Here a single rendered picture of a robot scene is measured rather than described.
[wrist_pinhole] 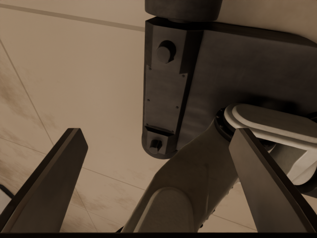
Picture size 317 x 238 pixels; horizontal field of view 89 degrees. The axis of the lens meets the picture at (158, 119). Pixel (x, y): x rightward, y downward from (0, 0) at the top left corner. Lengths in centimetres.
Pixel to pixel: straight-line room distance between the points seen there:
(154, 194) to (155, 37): 35
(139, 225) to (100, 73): 73
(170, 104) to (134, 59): 29
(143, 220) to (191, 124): 43
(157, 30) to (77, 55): 54
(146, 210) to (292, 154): 35
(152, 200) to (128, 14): 62
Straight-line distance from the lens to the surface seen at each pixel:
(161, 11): 45
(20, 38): 112
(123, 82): 80
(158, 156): 71
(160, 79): 50
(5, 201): 451
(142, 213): 23
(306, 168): 47
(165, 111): 55
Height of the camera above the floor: 62
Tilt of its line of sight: 48 degrees down
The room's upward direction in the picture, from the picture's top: 153 degrees counter-clockwise
